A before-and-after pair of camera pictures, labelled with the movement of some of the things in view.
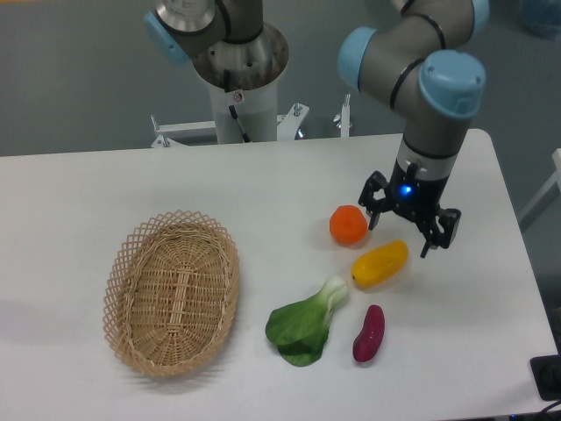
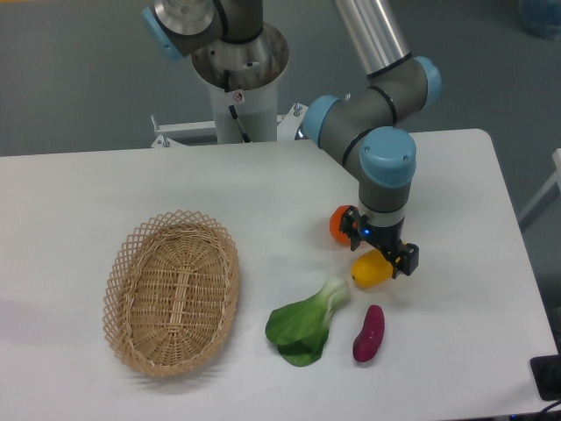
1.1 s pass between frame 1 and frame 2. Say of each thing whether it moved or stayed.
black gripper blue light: moved
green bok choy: stayed
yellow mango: stayed
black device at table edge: stayed
